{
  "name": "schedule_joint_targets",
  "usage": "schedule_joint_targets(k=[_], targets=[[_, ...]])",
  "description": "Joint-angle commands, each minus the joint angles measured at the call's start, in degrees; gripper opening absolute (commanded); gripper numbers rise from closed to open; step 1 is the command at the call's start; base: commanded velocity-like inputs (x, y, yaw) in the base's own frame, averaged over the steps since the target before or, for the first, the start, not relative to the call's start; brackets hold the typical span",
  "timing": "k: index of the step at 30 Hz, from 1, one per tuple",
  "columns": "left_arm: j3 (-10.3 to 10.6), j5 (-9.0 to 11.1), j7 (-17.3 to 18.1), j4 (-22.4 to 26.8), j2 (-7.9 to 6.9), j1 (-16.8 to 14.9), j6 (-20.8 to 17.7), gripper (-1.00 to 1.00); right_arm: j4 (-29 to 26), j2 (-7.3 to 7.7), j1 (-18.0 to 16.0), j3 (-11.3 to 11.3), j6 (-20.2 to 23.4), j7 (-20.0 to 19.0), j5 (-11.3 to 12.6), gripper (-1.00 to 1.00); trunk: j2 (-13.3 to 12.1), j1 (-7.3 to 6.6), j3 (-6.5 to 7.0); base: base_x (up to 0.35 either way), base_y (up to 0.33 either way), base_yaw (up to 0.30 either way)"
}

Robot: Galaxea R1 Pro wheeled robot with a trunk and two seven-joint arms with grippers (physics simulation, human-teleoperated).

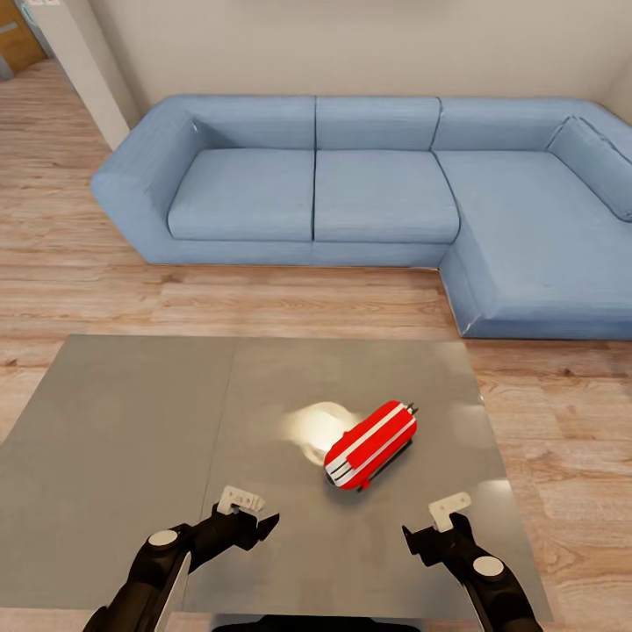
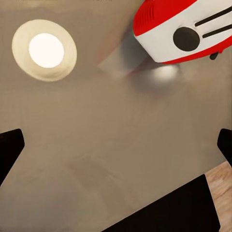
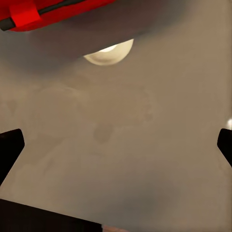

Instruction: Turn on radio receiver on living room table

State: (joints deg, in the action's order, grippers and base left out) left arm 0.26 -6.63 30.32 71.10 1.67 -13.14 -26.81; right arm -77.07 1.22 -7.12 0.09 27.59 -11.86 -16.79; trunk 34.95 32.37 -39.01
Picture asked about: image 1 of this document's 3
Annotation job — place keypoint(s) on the coffee table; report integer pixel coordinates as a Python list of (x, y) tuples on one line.
[(129, 435)]

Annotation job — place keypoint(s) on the radio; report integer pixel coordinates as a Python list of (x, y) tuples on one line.
[(368, 448)]

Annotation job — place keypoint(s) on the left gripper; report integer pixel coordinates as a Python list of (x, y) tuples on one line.
[(238, 529)]

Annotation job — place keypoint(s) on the sofa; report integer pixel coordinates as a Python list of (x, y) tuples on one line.
[(523, 204)]

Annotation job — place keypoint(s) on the door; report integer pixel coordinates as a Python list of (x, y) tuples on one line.
[(18, 46)]

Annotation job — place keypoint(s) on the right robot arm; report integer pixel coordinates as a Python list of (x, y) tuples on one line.
[(495, 595)]

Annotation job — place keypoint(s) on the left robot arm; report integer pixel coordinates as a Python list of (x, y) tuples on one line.
[(159, 570)]

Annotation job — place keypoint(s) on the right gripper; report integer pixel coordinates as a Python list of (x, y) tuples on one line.
[(433, 546)]

